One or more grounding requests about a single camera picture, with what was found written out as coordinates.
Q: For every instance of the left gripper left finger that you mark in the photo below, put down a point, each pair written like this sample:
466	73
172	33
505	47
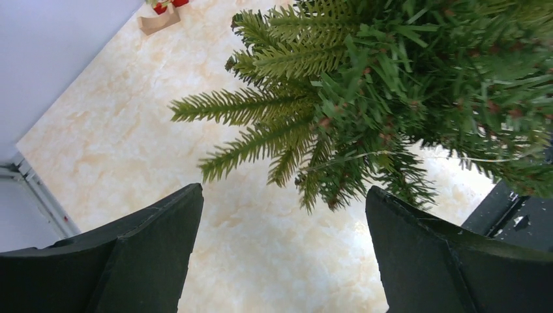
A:
137	263

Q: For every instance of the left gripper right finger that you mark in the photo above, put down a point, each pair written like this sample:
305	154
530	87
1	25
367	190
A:
428	264

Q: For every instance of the small green christmas tree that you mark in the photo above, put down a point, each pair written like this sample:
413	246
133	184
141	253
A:
336	93

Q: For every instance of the small wooden block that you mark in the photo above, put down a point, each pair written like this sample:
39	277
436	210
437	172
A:
149	26

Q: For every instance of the red gift box ornament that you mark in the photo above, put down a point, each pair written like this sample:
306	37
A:
160	6

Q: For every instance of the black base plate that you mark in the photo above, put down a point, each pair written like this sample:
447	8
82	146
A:
506	216

